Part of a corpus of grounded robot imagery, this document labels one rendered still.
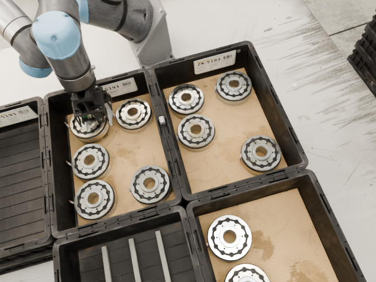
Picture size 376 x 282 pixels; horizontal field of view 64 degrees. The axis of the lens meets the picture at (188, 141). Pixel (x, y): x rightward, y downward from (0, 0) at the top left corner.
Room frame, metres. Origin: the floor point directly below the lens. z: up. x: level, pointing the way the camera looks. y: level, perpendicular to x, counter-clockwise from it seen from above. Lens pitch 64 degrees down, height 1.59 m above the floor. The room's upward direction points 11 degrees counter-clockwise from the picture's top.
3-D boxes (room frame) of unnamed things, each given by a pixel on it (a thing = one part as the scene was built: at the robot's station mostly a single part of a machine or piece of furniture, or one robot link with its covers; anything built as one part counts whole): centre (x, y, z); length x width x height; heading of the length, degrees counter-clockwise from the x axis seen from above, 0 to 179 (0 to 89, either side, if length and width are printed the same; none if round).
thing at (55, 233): (0.36, 0.20, 0.92); 0.40 x 0.30 x 0.02; 5
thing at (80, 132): (0.46, 0.26, 0.88); 0.10 x 0.10 x 0.01
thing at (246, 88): (0.50, -0.16, 0.86); 0.10 x 0.10 x 0.01
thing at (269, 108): (0.38, -0.10, 0.87); 0.40 x 0.30 x 0.11; 5
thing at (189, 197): (0.38, -0.10, 0.92); 0.40 x 0.30 x 0.02; 5
